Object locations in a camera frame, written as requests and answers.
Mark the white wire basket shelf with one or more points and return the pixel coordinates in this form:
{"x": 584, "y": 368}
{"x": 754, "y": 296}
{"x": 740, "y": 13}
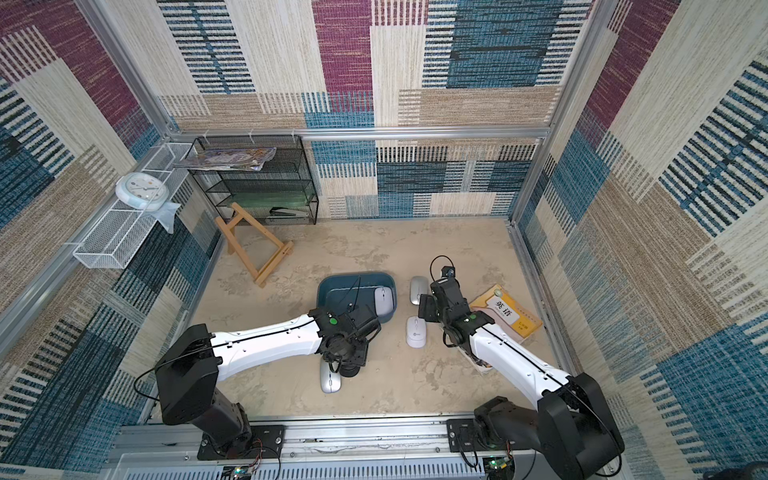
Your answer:
{"x": 117, "y": 235}

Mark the black wire shelf rack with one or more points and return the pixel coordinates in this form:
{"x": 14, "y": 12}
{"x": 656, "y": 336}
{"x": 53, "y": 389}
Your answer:
{"x": 289, "y": 170}

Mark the yellow textbook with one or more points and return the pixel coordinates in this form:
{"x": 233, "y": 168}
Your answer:
{"x": 516, "y": 321}

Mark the white round clock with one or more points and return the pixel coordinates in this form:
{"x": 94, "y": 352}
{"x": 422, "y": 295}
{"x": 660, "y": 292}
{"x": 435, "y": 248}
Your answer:
{"x": 142, "y": 191}

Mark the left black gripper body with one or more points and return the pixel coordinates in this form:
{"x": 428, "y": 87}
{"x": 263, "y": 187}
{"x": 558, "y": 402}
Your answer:
{"x": 356, "y": 352}

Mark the black stapler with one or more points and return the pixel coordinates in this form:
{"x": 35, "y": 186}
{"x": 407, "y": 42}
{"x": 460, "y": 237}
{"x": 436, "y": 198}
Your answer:
{"x": 288, "y": 212}

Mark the teal storage box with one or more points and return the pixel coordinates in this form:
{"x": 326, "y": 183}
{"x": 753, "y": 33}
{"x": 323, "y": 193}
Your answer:
{"x": 344, "y": 292}

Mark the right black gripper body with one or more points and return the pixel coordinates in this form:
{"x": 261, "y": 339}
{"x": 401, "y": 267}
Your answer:
{"x": 442, "y": 292}

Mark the wooden easel stand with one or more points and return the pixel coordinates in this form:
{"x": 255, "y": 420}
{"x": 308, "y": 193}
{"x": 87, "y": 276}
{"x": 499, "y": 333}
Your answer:
{"x": 260, "y": 251}

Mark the white mouse with logo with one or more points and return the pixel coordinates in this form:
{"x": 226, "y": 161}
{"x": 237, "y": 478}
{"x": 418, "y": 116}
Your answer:
{"x": 416, "y": 332}

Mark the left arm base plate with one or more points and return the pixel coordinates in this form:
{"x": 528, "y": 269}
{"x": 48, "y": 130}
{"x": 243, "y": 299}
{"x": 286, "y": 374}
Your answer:
{"x": 264, "y": 441}

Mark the green book on rack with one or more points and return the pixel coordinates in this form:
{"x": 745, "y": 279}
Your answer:
{"x": 269, "y": 200}

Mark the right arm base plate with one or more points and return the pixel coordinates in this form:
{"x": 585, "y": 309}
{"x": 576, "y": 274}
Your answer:
{"x": 464, "y": 436}

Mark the magazine on rack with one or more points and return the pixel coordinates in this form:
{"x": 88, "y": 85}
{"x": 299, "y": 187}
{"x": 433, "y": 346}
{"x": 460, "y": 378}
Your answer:
{"x": 250, "y": 159}

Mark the silver grey mouse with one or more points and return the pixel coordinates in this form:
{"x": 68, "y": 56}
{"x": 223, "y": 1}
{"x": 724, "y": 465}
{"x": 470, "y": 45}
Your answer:
{"x": 419, "y": 285}
{"x": 330, "y": 380}

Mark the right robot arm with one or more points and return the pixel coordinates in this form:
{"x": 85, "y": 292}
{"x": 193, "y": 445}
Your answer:
{"x": 569, "y": 423}

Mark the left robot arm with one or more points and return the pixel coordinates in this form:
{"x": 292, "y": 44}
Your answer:
{"x": 188, "y": 374}

